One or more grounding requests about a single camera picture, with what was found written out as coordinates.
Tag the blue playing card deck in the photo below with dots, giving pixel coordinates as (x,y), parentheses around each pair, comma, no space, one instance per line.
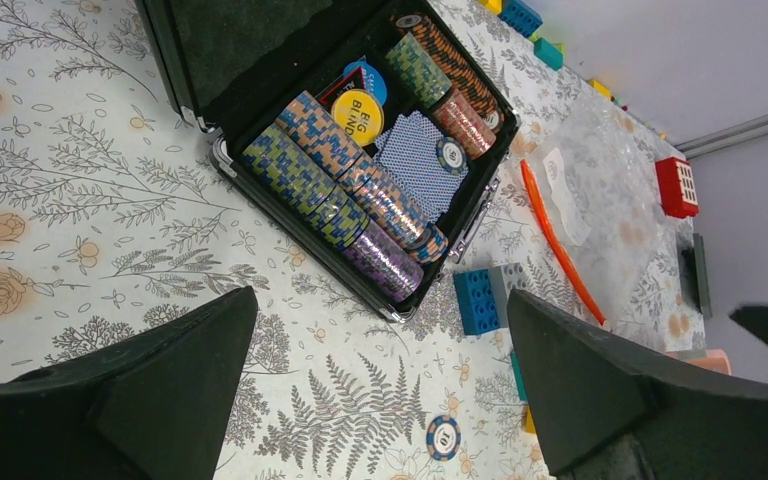
(428,165)

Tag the blue toy brick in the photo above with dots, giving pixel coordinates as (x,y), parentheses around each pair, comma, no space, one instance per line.
(476,302)

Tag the red toy block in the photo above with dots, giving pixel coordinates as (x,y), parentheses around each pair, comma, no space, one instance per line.
(677,188)

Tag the floral tablecloth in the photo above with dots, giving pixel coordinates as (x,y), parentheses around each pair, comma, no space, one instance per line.
(113,221)

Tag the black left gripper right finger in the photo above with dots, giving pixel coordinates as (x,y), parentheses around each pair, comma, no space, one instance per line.
(606,407)

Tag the blue poker chip on table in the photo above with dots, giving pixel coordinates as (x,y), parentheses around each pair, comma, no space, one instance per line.
(443,438)

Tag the blue brick at wall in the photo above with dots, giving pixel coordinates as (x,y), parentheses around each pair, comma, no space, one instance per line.
(521,17)

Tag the yellow toy brick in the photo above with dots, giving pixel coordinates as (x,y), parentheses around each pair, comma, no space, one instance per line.
(528,421)

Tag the grey studded baseplate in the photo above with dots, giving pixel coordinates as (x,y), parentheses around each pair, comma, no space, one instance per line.
(694,275)

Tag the teal brick at wall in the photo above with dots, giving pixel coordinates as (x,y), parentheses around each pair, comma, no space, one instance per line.
(548,54)

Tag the yellow big blind button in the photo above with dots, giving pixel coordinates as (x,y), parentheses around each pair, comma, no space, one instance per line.
(360,115)

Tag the clear zip bag orange zipper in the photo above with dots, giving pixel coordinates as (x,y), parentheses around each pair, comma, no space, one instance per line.
(596,176)

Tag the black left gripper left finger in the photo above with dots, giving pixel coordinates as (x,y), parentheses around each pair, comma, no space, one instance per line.
(154,406)

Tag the pink plastic basket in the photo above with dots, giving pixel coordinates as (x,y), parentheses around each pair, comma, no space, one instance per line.
(710,359)

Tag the teal toy brick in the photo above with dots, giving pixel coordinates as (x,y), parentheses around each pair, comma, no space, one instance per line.
(520,386)

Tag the grey toy brick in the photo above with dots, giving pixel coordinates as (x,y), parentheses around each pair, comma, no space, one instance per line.
(503,280)

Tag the black poker chip case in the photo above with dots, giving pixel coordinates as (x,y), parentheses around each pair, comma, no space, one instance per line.
(263,75)

